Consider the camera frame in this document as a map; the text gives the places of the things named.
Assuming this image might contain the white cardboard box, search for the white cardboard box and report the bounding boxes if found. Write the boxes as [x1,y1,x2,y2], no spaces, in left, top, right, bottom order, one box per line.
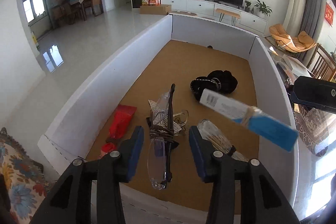
[32,15,298,223]

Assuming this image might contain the reading glasses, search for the reading glasses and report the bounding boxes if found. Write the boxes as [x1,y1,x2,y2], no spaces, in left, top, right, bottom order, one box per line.
[147,84,178,190]

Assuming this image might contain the wooden dining chair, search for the wooden dining chair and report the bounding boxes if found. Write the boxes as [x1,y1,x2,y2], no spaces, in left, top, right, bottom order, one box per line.
[307,44,335,82]

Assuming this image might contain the red packet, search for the red packet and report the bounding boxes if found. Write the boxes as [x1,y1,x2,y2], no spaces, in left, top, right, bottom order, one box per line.
[99,105,137,158]

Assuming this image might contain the orange lounge chair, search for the orange lounge chair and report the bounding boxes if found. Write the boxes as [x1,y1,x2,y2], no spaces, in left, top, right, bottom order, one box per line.
[264,24,317,53]

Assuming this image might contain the white tv cabinet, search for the white tv cabinet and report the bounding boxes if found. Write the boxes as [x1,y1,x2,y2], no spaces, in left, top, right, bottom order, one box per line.
[161,0,267,34]

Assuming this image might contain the dining table with chairs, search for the dining table with chairs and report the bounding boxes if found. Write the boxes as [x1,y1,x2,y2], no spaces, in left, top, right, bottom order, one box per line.
[51,0,104,25]

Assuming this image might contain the blue white medicine box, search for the blue white medicine box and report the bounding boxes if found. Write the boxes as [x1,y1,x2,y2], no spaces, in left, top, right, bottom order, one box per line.
[199,89,298,152]

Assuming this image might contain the wooden stool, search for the wooden stool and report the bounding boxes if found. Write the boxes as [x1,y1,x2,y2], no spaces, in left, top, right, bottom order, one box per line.
[215,8,240,26]

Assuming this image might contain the black velvet pouch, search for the black velvet pouch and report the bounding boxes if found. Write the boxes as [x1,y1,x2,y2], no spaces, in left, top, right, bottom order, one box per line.
[190,70,238,101]

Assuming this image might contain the rhinestone bow hair clip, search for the rhinestone bow hair clip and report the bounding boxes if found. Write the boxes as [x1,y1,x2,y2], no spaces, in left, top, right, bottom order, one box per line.
[148,100,189,136]

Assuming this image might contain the brown cardboard box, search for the brown cardboard box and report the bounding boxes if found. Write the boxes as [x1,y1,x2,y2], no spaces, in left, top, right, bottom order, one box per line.
[139,5,171,16]

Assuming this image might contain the bundle of wooden sticks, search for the bundle of wooden sticks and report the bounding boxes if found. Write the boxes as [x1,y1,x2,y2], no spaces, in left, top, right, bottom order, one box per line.
[197,119,248,162]

